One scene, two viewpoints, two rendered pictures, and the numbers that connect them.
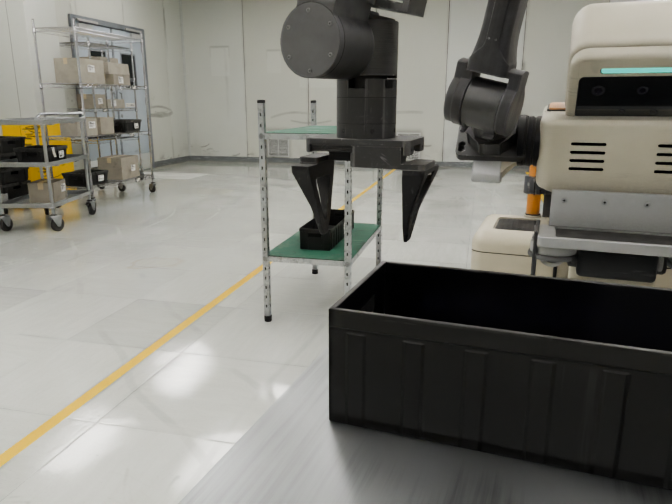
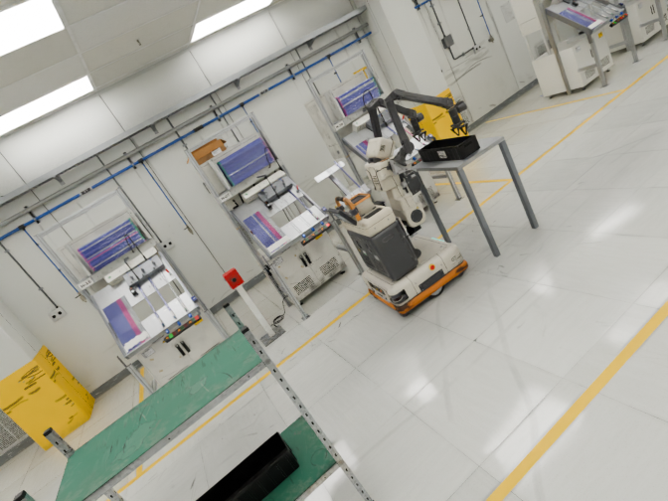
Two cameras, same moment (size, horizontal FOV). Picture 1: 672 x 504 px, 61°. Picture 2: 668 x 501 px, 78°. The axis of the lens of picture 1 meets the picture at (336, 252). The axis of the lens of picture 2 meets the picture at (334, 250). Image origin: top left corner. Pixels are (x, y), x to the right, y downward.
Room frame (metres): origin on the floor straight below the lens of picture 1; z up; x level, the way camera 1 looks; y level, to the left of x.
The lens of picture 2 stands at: (3.17, 1.85, 1.67)
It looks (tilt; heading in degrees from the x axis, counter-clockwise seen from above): 18 degrees down; 239
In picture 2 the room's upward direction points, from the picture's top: 31 degrees counter-clockwise
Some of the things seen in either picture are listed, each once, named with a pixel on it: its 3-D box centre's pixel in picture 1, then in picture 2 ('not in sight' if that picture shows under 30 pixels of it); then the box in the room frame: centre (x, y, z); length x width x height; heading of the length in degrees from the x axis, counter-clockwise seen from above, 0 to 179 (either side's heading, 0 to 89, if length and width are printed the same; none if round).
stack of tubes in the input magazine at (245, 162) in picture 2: not in sight; (246, 161); (1.17, -1.99, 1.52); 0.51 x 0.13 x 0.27; 166
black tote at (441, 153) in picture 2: (668, 376); (446, 149); (0.46, -0.29, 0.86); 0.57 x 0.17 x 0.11; 69
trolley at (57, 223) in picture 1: (45, 168); not in sight; (5.28, 2.65, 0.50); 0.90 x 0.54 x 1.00; 0
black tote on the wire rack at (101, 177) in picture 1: (86, 177); not in sight; (6.24, 2.72, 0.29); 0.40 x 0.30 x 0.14; 166
